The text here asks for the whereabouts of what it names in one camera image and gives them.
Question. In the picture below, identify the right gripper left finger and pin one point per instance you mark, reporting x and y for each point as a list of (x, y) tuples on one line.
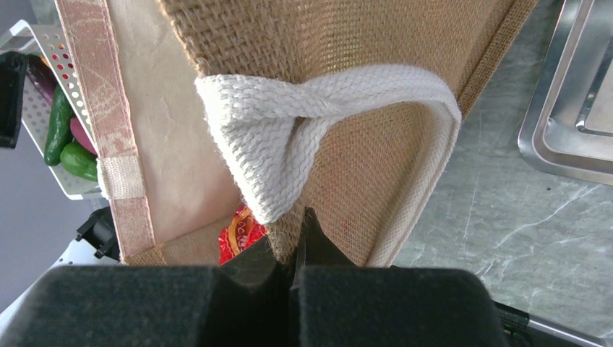
[(241, 303)]

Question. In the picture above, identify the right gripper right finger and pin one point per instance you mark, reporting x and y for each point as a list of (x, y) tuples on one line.
[(334, 302)]

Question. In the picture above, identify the red candy bag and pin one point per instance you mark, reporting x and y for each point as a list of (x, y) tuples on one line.
[(242, 232)]

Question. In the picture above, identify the brown burlap grocery bag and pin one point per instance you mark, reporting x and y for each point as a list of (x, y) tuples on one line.
[(351, 108)]

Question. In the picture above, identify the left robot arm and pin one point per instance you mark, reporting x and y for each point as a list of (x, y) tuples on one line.
[(38, 223)]

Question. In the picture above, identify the pink sweet potato toy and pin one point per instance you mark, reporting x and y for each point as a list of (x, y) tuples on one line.
[(80, 135)]

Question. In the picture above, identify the green cucumber toy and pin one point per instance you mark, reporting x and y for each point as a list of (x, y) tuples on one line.
[(59, 134)]

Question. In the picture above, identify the metal tray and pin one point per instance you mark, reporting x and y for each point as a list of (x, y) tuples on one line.
[(567, 129)]

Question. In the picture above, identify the purple eggplant toy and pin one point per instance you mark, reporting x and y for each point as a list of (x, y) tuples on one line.
[(41, 77)]

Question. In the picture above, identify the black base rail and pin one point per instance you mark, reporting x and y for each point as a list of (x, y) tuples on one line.
[(525, 330)]

